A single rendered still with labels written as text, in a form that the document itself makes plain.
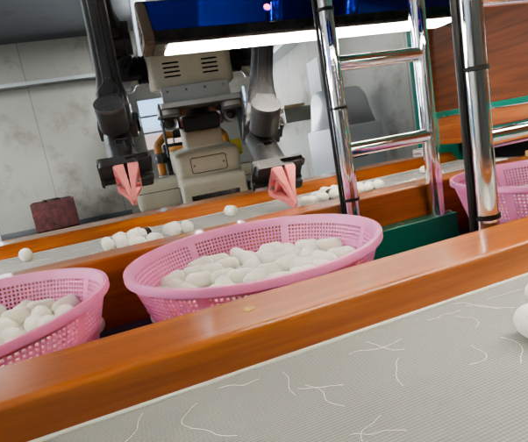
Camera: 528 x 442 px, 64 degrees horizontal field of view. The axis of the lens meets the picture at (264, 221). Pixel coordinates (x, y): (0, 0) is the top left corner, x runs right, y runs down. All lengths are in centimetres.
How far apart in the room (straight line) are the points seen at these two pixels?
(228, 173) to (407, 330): 118
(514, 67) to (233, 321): 97
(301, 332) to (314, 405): 6
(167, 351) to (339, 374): 10
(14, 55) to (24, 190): 247
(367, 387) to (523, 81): 96
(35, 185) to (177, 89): 785
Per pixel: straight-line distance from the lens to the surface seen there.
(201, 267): 50
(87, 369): 26
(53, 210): 793
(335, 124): 61
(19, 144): 921
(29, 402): 26
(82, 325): 38
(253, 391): 24
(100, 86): 99
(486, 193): 42
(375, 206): 67
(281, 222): 56
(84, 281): 50
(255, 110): 80
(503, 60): 116
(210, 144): 147
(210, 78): 146
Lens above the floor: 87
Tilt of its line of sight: 10 degrees down
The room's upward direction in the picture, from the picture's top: 10 degrees counter-clockwise
